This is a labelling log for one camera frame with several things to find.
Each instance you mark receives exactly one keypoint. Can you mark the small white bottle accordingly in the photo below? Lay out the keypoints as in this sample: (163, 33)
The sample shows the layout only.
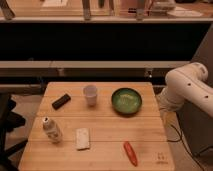
(52, 130)

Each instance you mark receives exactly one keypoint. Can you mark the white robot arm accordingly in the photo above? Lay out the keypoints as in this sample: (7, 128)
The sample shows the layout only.
(186, 83)

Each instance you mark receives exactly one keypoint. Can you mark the white paper cup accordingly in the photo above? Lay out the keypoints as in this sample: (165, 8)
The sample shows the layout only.
(90, 94)

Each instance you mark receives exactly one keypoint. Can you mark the green ceramic bowl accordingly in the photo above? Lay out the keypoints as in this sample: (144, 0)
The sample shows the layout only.
(126, 101)

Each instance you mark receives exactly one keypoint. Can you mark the black rectangular block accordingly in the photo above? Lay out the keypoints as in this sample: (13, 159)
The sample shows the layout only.
(61, 101)

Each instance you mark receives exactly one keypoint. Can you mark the red chili pepper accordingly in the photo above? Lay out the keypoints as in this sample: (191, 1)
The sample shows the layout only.
(130, 153)

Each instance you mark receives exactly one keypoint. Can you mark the black office chair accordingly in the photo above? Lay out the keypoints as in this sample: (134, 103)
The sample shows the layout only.
(9, 120)

